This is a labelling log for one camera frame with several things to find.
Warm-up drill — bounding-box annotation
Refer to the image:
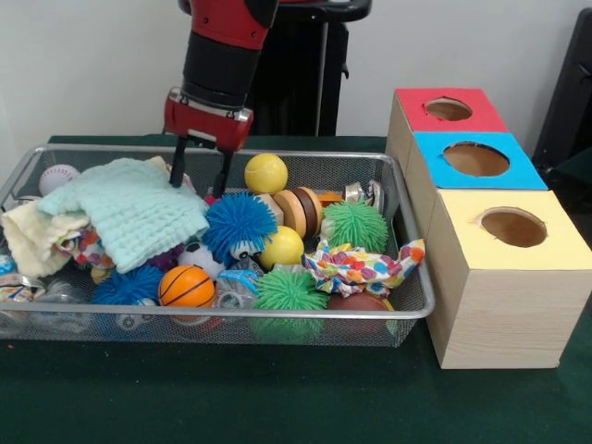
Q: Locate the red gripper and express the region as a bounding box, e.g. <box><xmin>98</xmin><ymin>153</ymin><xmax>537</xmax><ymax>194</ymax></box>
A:
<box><xmin>163</xmin><ymin>87</ymin><xmax>255</xmax><ymax>199</ymax></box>

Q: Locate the light blue waffle cloth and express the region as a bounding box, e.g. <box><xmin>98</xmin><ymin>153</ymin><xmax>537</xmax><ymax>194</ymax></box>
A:
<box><xmin>36</xmin><ymin>156</ymin><xmax>210</xmax><ymax>275</ymax></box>

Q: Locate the cream waffle cloth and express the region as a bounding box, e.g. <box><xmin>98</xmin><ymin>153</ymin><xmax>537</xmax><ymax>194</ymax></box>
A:
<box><xmin>2</xmin><ymin>201</ymin><xmax>92</xmax><ymax>278</ymax></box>

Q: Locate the wooden box with three holes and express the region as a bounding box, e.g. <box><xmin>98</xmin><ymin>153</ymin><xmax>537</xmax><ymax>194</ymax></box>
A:
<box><xmin>385</xmin><ymin>87</ymin><xmax>592</xmax><ymax>370</ymax></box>

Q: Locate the large blue fuzzy eyed ball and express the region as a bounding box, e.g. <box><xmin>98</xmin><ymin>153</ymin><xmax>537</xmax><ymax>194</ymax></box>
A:
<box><xmin>202</xmin><ymin>191</ymin><xmax>278</xmax><ymax>269</ymax></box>

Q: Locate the yellow tennis ball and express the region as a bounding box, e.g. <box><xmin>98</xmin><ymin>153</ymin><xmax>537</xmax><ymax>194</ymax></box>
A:
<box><xmin>243</xmin><ymin>153</ymin><xmax>290</xmax><ymax>195</ymax></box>

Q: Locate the toy hamburger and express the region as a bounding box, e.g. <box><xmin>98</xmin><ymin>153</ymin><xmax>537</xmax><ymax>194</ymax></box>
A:
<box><xmin>273</xmin><ymin>187</ymin><xmax>324</xmax><ymax>240</ymax></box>

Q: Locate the yellow smiley ball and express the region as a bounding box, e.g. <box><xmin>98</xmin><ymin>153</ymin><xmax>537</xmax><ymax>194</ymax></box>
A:
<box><xmin>258</xmin><ymin>225</ymin><xmax>306</xmax><ymax>272</ymax></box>

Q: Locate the orange toy basketball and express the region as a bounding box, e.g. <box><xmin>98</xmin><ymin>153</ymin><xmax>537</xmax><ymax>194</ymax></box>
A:
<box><xmin>157</xmin><ymin>265</ymin><xmax>217</xmax><ymax>309</ymax></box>

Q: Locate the green spiky puffer ball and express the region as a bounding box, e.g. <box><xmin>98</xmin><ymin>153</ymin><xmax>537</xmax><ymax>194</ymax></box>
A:
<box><xmin>320</xmin><ymin>199</ymin><xmax>389</xmax><ymax>253</ymax></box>
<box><xmin>253</xmin><ymin>269</ymin><xmax>329</xmax><ymax>312</ymax></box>

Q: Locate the colourful dot print cloth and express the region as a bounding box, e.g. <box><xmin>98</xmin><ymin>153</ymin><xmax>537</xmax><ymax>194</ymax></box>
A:
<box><xmin>302</xmin><ymin>239</ymin><xmax>426</xmax><ymax>299</ymax></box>

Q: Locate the dark green table cloth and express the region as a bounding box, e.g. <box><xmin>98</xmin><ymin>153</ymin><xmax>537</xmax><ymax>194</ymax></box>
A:
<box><xmin>0</xmin><ymin>133</ymin><xmax>592</xmax><ymax>444</ymax></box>

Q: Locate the black panel stand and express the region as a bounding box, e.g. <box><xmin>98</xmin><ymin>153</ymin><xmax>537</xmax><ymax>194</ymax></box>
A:
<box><xmin>531</xmin><ymin>6</ymin><xmax>592</xmax><ymax>186</ymax></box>

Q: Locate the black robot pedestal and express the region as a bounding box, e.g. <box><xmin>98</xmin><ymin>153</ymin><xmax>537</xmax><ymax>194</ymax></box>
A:
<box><xmin>244</xmin><ymin>0</ymin><xmax>374</xmax><ymax>137</ymax></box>

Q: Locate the metal wire mesh bin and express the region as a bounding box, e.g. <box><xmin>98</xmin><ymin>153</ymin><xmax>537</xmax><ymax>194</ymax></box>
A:
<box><xmin>0</xmin><ymin>142</ymin><xmax>436</xmax><ymax>349</ymax></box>

